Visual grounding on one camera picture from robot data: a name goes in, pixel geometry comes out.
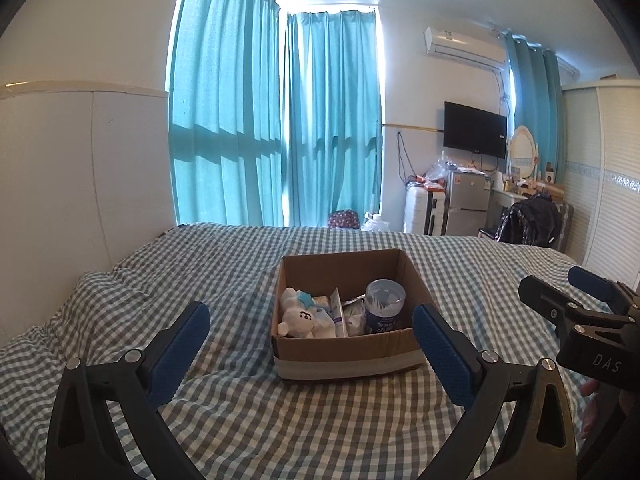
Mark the white and black suitcase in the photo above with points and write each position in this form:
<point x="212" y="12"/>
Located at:
<point x="436" y="215"/>

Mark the white dressing table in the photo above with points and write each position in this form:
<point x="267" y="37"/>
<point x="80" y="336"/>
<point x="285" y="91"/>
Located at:
<point x="502" y="195"/>

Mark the clear cotton swab jar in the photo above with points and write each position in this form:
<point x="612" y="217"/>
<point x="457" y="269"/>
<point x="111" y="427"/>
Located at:
<point x="384" y="310"/>

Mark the small silver fridge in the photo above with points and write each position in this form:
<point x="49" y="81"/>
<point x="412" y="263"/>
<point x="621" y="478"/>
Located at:
<point x="467" y="202"/>

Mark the white wardrobe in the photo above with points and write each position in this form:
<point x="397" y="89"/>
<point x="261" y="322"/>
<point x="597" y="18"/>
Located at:
<point x="600" y="185"/>

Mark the person's right hand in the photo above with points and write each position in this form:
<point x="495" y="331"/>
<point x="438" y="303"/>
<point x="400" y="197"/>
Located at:
<point x="590" y="410"/>

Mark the white ribbed suitcase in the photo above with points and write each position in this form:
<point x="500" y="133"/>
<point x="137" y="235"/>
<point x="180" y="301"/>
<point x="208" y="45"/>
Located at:
<point x="416" y="210"/>

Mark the black wall television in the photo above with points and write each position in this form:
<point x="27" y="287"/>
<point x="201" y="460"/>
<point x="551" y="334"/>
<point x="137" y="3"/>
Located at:
<point x="475" y="129"/>

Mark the white cream tube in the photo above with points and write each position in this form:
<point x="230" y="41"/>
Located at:
<point x="340" y="316"/>

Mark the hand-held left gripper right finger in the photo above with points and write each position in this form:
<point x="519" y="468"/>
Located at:
<point x="440" y="355"/>

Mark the red patterned bag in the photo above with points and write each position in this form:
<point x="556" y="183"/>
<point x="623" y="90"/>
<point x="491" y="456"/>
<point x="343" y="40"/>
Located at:
<point x="343" y="219"/>

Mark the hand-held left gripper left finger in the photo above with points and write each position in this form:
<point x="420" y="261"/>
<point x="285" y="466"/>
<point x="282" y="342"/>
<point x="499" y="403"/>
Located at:
<point x="180" y="355"/>

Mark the clear plastic bag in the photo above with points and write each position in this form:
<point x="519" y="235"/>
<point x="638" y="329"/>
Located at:
<point x="437" y="172"/>

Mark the white plastic bag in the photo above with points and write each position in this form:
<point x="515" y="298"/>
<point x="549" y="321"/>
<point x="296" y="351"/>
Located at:
<point x="375" y="222"/>

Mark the black jacket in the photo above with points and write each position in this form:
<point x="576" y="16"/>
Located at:
<point x="530" y="222"/>

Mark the white headboard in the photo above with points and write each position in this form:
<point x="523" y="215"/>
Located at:
<point x="60" y="200"/>

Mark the cardboard box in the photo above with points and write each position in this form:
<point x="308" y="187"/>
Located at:
<point x="345" y="355"/>

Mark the wide teal curtain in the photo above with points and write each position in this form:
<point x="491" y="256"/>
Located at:
<point x="225" y="110"/>

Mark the white bottle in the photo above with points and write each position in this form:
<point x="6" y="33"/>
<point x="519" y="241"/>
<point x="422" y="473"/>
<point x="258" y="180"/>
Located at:
<point x="497" y="181"/>

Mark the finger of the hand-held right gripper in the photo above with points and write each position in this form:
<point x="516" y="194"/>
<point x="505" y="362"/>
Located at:
<point x="547" y="300"/>
<point x="595" y="282"/>

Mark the narrow teal curtain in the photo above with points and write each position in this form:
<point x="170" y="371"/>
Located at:
<point x="535" y="105"/>

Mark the oval white mirror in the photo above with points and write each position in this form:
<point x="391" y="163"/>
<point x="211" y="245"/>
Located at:
<point x="522" y="150"/>

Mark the white air conditioner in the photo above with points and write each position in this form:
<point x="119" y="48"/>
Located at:
<point x="465" y="46"/>

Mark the white plush rabbit toy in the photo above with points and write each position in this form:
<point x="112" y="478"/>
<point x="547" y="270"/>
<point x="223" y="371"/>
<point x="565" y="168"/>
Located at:
<point x="300" y="317"/>

